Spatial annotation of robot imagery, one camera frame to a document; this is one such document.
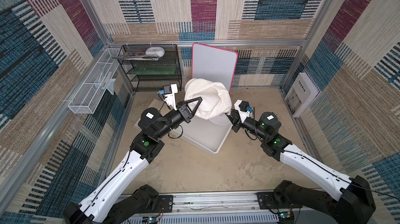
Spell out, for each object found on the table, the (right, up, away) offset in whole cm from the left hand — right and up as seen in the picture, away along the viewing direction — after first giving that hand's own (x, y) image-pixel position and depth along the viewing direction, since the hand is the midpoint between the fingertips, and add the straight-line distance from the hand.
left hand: (200, 99), depth 58 cm
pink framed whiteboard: (+7, +21, +34) cm, 41 cm away
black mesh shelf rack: (-36, +14, +62) cm, 73 cm away
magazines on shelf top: (-38, +27, +35) cm, 58 cm away
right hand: (+11, -3, +11) cm, 16 cm away
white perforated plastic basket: (+4, -20, +33) cm, 39 cm away
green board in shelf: (-28, +18, +36) cm, 49 cm away
